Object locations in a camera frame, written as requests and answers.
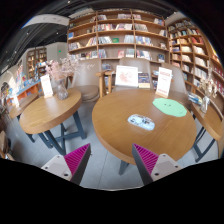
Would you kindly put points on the transparent light blue computer mouse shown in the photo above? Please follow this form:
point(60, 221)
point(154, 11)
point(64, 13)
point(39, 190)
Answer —
point(141, 122)

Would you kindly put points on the round wooden side table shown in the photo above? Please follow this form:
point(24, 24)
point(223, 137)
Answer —
point(50, 111)
point(210, 120)
point(25, 105)

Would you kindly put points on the colourful magazine stack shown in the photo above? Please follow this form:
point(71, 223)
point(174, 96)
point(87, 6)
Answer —
point(195, 98)

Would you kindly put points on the curved wooden bookshelf with books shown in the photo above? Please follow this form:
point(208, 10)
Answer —
point(196, 50)

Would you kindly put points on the flat wooden bookshelf with books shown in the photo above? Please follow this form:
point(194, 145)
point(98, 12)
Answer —
point(116, 33)

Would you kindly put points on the glass vase with pink flowers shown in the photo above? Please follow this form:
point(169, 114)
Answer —
point(61, 90)

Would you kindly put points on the white framed red drawing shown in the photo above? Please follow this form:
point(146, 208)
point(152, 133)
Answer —
point(126, 76)

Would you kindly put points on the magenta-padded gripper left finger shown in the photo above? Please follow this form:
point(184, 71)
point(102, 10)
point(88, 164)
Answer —
point(60, 165)

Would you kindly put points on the beige padded wooden armchair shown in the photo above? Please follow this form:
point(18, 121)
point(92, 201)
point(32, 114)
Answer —
point(179, 80)
point(133, 61)
point(85, 76)

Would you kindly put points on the small white table sign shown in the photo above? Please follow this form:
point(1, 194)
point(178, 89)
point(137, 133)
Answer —
point(46, 86)

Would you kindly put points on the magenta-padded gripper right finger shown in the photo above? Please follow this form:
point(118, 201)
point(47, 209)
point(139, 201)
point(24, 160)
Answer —
point(163, 165)

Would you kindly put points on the dark cover book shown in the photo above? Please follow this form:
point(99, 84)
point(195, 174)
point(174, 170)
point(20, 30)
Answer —
point(144, 80)

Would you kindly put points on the glass vase with dried flowers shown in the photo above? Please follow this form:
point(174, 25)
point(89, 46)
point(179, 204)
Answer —
point(205, 105)

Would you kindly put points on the distant wooden bookshelf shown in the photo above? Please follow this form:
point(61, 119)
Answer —
point(36, 60)

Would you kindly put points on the green smiley mouse pad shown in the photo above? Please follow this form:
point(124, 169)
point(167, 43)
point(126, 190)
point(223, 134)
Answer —
point(170, 107)

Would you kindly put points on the light blue book stack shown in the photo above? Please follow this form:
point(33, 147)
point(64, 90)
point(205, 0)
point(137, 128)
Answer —
point(155, 73)

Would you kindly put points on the white sign on wooden base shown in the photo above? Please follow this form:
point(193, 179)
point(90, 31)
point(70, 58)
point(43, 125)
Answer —
point(164, 81)

